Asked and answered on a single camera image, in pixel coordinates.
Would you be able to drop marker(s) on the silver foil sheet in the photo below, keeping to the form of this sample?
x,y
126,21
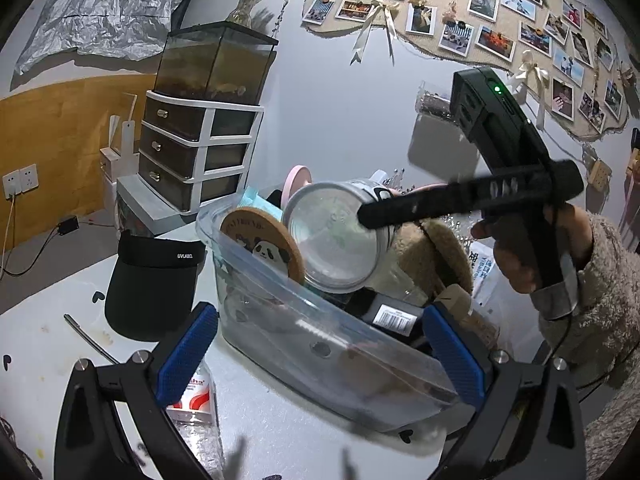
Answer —
x,y
115,10

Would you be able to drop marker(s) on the white box with paper tags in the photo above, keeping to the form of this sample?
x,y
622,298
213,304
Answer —
x,y
112,162

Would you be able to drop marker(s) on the person's right forearm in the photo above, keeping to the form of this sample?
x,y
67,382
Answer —
x,y
610,310

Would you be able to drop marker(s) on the pink rabbit-shaped handheld fan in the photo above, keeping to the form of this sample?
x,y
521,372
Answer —
x,y
297,180

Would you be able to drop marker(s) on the white drawer unit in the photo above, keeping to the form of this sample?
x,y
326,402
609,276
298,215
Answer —
x,y
200,125

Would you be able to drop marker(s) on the wooden perforated block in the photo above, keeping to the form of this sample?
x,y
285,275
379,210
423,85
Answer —
x,y
597,174

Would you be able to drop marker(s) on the grey box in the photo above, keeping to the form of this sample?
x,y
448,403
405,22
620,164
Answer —
x,y
150,200

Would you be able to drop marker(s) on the person's right hand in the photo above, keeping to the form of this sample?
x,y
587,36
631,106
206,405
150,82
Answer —
x,y
517,265

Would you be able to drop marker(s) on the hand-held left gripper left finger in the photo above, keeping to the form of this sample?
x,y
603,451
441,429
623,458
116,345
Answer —
x,y
187,345

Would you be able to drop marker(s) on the black sun visor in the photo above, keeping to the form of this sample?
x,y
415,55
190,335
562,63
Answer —
x,y
150,300

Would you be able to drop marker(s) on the black box with barcode label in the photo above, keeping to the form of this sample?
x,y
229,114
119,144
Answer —
x,y
395,315

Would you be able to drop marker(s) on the cork panda coaster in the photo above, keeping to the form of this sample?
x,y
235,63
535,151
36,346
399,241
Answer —
x,y
255,235

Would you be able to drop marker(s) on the teal wet wipes pack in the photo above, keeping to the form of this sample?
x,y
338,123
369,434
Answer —
x,y
255,197

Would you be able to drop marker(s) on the thin metal rod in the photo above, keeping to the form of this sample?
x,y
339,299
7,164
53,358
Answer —
x,y
90,338

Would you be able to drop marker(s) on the clear bubble wrap bag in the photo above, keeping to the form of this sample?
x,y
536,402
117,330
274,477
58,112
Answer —
x,y
200,447

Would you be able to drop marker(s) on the clear wall box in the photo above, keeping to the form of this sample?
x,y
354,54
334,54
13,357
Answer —
x,y
432,102

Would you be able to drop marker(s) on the beige plush earmuffs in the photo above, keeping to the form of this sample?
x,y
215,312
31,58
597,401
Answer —
x,y
445,250

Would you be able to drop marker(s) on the photo collage on burlap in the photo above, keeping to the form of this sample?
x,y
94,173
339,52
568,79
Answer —
x,y
420,17

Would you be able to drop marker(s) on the glass tank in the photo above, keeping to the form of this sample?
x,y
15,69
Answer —
x,y
210,65

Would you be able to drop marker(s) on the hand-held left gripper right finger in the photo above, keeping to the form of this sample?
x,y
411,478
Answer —
x,y
452,355

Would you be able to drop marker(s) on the clear plastic container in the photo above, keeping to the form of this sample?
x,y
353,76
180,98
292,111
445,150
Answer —
x,y
320,350

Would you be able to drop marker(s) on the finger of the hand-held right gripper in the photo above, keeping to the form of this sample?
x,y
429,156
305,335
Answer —
x,y
415,205

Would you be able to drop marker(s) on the white pouch blue print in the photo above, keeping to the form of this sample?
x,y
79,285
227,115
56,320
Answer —
x,y
487,275

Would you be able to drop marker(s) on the white panda cup with lid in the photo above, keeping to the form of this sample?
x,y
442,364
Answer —
x,y
330,240

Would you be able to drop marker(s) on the brown cardboard box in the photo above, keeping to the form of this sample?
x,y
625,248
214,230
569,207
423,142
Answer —
x,y
457,300

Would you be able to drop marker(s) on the white wall socket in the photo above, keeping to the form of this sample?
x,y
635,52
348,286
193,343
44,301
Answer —
x,y
20,180

